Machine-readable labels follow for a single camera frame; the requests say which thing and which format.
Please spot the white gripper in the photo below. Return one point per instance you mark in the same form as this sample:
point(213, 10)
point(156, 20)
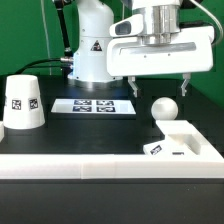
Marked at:
point(128, 53)

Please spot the white lamp bulb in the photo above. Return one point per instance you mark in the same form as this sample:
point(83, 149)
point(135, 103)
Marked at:
point(164, 108)

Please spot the white lamp base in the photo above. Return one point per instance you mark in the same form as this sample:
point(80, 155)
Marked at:
point(180, 138)

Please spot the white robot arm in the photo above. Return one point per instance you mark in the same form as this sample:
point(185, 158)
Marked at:
point(149, 42)

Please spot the white lamp shade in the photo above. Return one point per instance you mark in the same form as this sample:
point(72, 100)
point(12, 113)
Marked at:
point(23, 107)

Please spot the white marker sheet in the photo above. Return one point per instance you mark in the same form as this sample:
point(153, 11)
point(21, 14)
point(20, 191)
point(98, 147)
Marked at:
point(93, 106)

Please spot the white fence frame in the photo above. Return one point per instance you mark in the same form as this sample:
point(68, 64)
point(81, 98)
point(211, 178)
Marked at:
point(208, 164)

